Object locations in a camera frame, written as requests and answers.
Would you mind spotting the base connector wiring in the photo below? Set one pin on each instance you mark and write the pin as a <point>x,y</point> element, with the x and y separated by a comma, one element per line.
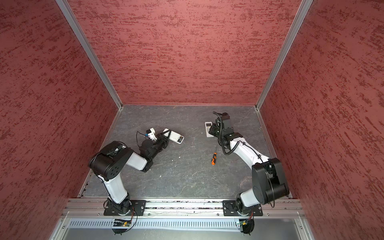
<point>246,225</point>
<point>123,223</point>

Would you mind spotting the white remote far side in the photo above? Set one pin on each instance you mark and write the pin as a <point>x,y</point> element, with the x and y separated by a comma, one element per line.
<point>208,126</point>

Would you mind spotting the white remote orange button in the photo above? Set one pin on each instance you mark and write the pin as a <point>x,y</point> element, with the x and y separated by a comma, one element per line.
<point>176,138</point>

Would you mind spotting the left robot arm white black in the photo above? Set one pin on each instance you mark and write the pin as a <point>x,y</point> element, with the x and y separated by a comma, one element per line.
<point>108,163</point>

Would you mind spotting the left base connector wiring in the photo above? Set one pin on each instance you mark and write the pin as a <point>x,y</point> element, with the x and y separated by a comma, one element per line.
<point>123,223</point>

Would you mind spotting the left aluminium corner post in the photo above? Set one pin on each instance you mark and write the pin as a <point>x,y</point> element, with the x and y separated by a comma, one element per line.
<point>79,33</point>

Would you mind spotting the perforated cable duct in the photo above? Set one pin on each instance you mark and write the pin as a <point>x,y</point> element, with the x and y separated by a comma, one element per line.
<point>168,224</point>

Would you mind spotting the aluminium front rail frame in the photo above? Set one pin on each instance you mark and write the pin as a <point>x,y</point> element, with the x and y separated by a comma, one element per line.
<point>290,210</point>

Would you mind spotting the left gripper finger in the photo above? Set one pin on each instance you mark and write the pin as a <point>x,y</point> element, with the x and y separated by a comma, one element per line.
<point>166,143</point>
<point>166,133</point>

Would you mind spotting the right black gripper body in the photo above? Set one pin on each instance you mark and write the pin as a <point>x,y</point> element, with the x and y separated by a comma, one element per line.
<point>215,130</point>

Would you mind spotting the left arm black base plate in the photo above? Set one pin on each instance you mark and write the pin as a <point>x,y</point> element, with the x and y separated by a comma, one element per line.
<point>126,208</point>

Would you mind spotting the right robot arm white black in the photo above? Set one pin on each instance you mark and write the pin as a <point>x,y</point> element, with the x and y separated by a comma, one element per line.
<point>269,181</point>

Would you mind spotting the right aluminium corner post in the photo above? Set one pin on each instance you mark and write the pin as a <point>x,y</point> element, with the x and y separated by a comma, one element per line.
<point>291,35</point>

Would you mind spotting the aluminium corner post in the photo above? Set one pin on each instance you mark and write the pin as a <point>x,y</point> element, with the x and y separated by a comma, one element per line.
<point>79,33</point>
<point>291,35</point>

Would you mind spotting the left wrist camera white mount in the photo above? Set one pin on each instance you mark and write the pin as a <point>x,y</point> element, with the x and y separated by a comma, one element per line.
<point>151,134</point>

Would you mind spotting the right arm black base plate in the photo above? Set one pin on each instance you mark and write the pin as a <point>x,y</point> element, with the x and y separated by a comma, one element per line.
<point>233,208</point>

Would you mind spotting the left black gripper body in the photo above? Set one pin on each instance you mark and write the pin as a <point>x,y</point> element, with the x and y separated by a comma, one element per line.
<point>158,144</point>

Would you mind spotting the orange black screwdriver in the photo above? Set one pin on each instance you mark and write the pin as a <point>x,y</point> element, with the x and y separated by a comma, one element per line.
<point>214,157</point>

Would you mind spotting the right base connector wiring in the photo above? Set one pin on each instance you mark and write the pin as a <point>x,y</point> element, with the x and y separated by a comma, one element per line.
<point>246,225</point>

